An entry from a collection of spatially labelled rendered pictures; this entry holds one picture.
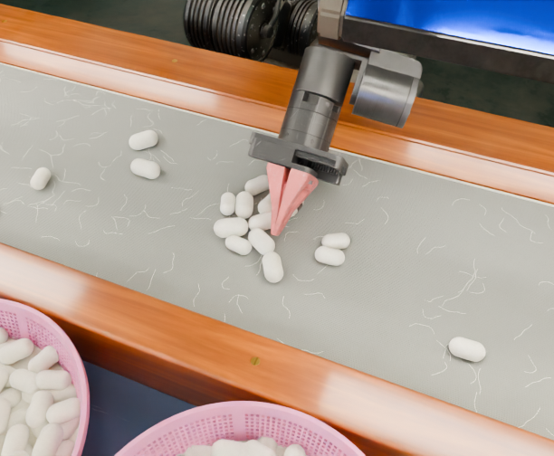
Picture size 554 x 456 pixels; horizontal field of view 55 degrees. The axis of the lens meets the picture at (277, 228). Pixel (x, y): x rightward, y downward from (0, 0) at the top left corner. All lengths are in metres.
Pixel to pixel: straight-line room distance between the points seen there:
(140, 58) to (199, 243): 0.36
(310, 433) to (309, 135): 0.29
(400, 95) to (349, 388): 0.29
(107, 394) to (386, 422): 0.29
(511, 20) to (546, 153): 0.44
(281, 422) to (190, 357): 0.10
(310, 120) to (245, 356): 0.25
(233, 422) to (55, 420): 0.16
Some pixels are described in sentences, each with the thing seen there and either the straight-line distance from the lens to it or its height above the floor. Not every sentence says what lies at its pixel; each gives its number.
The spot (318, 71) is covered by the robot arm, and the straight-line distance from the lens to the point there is 0.57.
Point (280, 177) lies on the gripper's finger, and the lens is 0.56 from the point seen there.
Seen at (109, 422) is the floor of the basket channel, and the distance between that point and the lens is 0.59.
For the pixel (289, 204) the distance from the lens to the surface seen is 0.56.
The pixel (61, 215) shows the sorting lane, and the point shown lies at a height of 0.74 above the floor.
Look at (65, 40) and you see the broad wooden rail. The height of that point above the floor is 0.76.
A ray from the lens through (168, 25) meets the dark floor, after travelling 2.55.
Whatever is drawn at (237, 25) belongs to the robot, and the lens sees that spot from 0.93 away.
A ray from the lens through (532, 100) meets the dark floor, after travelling 2.26.
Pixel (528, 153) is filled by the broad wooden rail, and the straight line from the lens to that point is 0.73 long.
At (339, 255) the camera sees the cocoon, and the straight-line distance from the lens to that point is 0.57.
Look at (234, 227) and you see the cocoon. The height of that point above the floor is 0.76.
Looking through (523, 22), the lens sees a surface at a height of 1.07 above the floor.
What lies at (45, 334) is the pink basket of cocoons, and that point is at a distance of 0.56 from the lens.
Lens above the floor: 1.20
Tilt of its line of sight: 50 degrees down
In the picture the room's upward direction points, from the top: straight up
